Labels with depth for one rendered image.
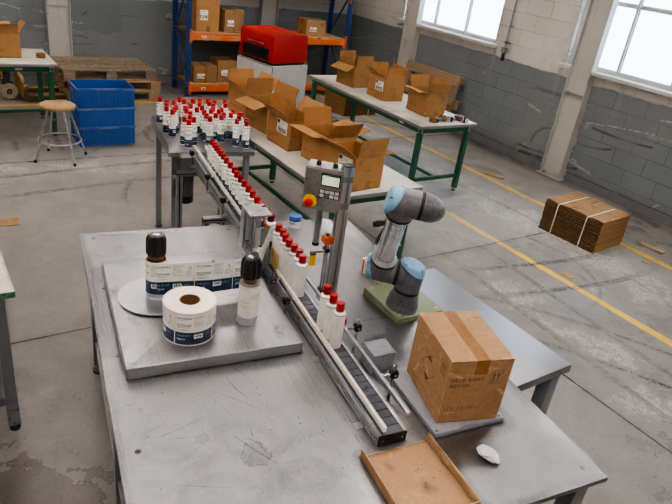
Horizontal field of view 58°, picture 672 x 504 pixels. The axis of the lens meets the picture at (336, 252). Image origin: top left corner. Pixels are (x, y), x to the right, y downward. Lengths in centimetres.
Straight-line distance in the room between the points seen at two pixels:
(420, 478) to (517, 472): 34
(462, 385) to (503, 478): 32
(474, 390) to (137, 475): 112
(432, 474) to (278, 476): 49
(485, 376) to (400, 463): 42
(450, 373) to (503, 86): 709
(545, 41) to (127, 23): 583
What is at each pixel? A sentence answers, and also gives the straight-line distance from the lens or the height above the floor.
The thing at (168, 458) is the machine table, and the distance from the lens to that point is 205.
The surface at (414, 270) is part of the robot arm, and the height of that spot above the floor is 108.
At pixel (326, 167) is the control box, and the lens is 253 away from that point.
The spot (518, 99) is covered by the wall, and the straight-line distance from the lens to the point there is 876.
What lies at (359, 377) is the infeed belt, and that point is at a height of 88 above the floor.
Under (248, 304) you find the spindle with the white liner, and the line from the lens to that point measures 246.
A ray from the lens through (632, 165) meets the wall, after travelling 783.
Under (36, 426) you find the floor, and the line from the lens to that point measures 345.
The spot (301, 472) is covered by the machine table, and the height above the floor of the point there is 83.
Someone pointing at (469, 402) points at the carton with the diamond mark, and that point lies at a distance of 225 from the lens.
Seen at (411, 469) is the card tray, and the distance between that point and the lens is 210.
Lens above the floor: 230
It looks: 27 degrees down
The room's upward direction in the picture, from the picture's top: 8 degrees clockwise
